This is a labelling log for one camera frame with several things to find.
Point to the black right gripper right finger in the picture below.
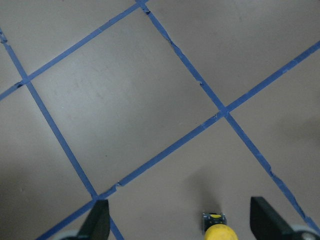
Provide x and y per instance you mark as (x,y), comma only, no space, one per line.
(266,223)

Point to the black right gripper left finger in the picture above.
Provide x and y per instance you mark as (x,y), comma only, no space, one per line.
(97,224)

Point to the yellow push button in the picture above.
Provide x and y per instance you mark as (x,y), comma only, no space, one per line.
(214,227)

